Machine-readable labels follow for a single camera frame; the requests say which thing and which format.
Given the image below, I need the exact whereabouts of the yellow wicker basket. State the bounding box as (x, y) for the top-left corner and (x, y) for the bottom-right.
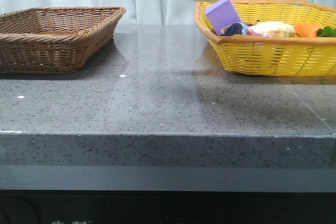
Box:
(194, 0), (335, 77)

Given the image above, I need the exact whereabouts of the purple foam block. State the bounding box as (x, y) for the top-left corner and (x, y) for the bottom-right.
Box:
(205, 0), (241, 35)

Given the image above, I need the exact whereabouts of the cream bread loaf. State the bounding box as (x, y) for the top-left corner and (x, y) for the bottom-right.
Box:
(249, 21), (296, 37)

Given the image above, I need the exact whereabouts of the dark blue round object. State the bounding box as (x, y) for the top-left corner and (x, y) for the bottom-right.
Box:
(221, 22), (248, 36)

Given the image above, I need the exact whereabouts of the brown wicker basket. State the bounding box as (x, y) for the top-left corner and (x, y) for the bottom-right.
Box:
(1, 6), (126, 73)

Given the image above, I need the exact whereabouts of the orange toy carrot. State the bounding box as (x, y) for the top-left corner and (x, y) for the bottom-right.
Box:
(294, 22), (323, 37)

